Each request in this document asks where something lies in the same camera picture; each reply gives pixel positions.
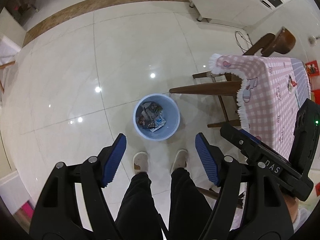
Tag right slippered foot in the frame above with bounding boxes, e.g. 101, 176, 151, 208
170, 149, 189, 173

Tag trash inside bin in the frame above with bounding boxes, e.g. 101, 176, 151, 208
137, 101, 166, 132

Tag brown wooden chair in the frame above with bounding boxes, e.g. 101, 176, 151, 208
169, 26, 297, 209

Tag left slippered foot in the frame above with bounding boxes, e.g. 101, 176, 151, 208
133, 151, 149, 174

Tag black trouser legs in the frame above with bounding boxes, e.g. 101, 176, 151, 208
116, 168, 212, 239

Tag slippered foot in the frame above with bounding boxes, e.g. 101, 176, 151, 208
133, 151, 149, 174
170, 149, 189, 173

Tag person's right hand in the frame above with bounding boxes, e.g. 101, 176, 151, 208
283, 194, 299, 222

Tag blue trash bin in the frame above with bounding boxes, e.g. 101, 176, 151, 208
133, 94, 181, 141

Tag pink checked tablecloth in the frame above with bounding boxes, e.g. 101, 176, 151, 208
209, 54, 311, 158

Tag red gift bags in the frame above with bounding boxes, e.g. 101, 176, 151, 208
305, 60, 319, 77

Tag white fleece sleeve forearm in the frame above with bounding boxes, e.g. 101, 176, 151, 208
292, 207, 310, 232

